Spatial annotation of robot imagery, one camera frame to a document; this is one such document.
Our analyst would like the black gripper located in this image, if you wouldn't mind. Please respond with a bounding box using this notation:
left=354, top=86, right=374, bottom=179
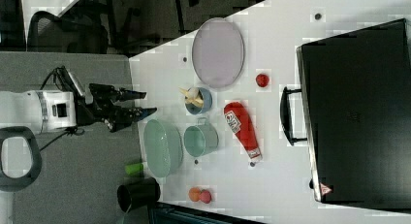
left=75, top=83, right=157, bottom=132

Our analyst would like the red ketchup bottle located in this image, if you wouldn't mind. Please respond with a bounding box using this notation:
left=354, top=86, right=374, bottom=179
left=224, top=102, right=262, bottom=164

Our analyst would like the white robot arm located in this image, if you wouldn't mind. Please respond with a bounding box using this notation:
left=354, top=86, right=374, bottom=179
left=1, top=83, right=156, bottom=192

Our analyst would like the green oval strainer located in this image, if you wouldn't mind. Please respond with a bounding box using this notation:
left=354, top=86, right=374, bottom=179
left=143, top=119, right=183, bottom=177

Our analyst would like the green toy pear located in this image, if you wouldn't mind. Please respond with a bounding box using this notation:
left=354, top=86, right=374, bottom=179
left=125, top=163, right=144, bottom=176

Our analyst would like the peeled toy banana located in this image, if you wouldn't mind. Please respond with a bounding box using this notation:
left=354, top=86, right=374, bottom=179
left=179, top=87, right=204, bottom=108

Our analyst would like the blue bowl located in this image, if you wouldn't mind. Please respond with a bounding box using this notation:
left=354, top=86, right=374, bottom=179
left=185, top=87, right=212, bottom=114

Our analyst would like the black cylindrical cup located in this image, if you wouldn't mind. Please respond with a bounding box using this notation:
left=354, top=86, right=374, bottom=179
left=117, top=177, right=161, bottom=212

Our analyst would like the black office chair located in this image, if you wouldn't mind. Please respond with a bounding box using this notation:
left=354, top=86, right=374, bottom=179
left=27, top=0, right=109, bottom=54

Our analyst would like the lavender oval plate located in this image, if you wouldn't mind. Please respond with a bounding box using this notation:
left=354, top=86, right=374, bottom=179
left=192, top=17, right=244, bottom=89

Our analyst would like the orange toy fruit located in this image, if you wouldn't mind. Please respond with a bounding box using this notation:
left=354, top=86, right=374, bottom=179
left=188, top=187, right=202, bottom=202

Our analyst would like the red toy strawberry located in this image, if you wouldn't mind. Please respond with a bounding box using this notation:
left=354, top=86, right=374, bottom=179
left=199, top=189, right=212, bottom=204

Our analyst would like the small red toy fruit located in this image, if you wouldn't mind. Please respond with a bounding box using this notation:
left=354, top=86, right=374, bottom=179
left=256, top=73, right=269, bottom=87

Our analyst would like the black toaster oven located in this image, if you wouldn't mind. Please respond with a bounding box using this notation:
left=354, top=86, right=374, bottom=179
left=296, top=18, right=411, bottom=213

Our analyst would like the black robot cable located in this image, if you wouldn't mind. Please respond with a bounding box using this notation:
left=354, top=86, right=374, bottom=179
left=38, top=66, right=85, bottom=152

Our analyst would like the green cup with handle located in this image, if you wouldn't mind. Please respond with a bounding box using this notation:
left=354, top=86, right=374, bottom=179
left=183, top=117, right=219, bottom=157

